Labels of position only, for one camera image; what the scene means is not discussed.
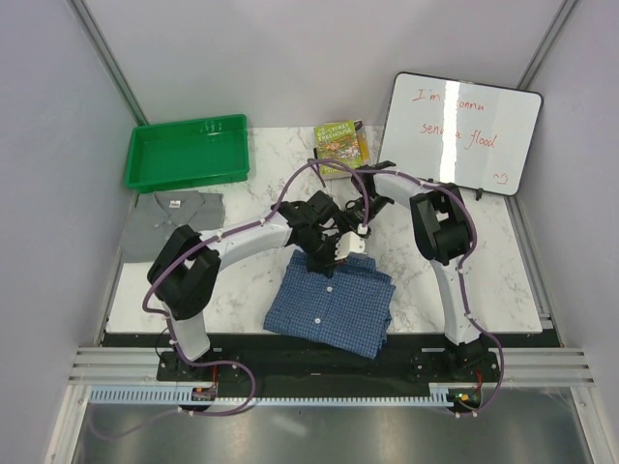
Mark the aluminium frame rail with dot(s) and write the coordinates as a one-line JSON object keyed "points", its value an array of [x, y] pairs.
{"points": [[523, 367]]}

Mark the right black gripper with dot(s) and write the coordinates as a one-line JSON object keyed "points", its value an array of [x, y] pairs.
{"points": [[347, 218]]}

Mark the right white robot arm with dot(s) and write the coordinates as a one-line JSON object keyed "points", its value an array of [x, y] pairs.
{"points": [[444, 233]]}

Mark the blue plaid long sleeve shirt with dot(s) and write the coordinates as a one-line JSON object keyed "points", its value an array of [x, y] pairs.
{"points": [[349, 310]]}

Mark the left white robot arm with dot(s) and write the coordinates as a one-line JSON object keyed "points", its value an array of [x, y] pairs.
{"points": [[184, 275]]}

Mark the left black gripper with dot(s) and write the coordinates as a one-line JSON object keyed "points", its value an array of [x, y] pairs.
{"points": [[327, 265]]}

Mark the green plastic tray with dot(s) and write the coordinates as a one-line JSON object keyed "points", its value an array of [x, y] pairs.
{"points": [[188, 154]]}

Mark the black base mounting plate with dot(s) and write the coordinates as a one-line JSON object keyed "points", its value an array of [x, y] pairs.
{"points": [[277, 366]]}

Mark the left light blue cable duct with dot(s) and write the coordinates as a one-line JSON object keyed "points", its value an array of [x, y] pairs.
{"points": [[159, 395]]}

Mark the white whiteboard with red writing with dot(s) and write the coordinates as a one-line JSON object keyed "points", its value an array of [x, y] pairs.
{"points": [[476, 136]]}

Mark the green treehouse book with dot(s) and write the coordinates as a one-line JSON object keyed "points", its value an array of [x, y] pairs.
{"points": [[343, 141]]}

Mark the folded grey shirt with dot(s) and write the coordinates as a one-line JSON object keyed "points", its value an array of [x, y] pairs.
{"points": [[155, 216]]}

